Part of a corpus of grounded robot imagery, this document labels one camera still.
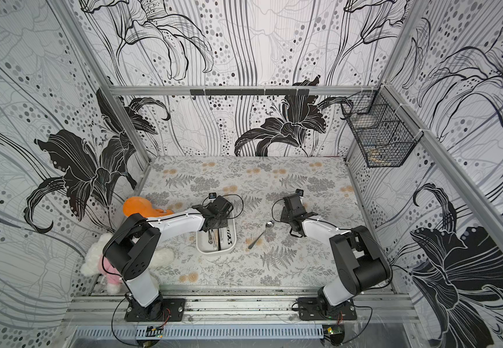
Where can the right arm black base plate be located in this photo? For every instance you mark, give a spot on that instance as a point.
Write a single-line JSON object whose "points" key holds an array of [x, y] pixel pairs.
{"points": [[314, 308]]}

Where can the white slotted cable duct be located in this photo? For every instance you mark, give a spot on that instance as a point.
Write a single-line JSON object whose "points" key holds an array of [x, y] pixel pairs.
{"points": [[212, 332]]}

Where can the white rectangular storage box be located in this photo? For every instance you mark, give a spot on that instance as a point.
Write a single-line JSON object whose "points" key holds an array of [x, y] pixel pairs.
{"points": [[207, 249]]}

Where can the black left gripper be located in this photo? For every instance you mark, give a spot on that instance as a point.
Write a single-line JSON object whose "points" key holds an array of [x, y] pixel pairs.
{"points": [[224, 222]]}

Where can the plain silver metal spoon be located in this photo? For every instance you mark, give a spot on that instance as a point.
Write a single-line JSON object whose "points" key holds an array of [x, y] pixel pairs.
{"points": [[268, 226]]}

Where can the black wire basket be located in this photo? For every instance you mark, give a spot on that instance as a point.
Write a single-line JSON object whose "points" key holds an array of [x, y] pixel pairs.
{"points": [[383, 138]]}

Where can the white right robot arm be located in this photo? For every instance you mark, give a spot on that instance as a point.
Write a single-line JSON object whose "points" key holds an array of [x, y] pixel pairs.
{"points": [[360, 262]]}

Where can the orange plush toy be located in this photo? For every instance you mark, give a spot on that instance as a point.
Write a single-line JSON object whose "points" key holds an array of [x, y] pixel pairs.
{"points": [[142, 206]]}

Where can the white pink plush toy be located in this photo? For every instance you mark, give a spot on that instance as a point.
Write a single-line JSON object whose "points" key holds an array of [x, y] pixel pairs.
{"points": [[95, 263]]}

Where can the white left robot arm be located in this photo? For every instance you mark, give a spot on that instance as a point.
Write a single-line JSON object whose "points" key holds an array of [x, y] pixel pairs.
{"points": [[131, 248]]}

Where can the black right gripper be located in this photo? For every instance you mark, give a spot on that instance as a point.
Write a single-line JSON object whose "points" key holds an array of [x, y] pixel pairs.
{"points": [[290, 216]]}

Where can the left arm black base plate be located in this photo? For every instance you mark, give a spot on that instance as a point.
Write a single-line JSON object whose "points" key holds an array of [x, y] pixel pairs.
{"points": [[161, 310]]}

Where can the black bar on rail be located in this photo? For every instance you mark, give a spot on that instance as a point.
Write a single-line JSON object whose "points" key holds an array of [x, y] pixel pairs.
{"points": [[209, 92]]}

